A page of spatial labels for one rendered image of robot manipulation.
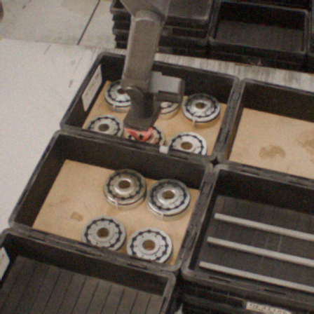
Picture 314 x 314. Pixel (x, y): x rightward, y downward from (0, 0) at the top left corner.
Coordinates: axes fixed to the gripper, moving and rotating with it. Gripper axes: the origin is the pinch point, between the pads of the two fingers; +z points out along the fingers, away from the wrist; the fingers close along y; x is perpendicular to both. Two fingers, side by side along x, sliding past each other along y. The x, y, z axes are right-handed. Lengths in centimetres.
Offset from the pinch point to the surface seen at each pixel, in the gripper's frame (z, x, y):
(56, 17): 90, 112, 134
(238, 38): 51, 0, 103
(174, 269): -6.4, -21.1, -36.3
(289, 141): 4.2, -35.3, 13.9
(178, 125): 4.3, -5.7, 9.2
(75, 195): 4.0, 10.5, -20.4
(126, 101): 1.3, 9.3, 10.2
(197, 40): 40, 13, 84
